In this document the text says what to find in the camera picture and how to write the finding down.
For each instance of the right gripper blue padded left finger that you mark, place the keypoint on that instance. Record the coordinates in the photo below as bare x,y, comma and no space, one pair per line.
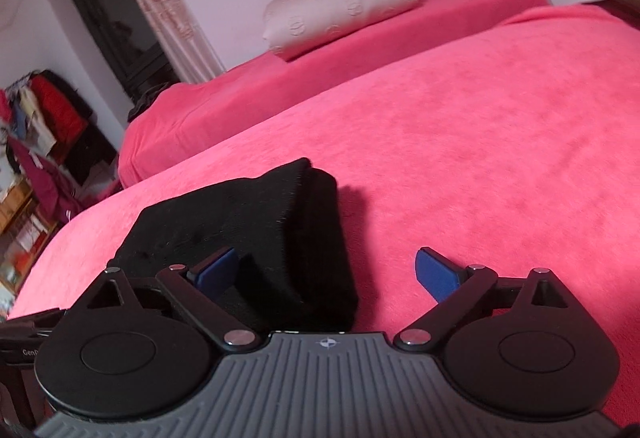
178,304

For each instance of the white pillow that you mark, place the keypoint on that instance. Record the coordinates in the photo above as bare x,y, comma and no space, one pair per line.
295,27

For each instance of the dark doorway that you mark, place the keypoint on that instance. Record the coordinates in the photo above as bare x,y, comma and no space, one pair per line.
130,48

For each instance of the hanging clothes rack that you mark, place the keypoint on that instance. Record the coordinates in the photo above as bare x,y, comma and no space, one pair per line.
49,135

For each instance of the black pants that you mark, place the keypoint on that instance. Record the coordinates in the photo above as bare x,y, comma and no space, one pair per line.
293,271

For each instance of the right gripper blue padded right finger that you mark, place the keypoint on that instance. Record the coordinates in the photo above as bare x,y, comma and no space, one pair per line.
462,294

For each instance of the far pink blanket bed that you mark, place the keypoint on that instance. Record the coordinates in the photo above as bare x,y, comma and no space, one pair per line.
187,119

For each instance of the wooden shelf unit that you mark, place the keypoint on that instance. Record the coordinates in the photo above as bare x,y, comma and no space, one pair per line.
25,233

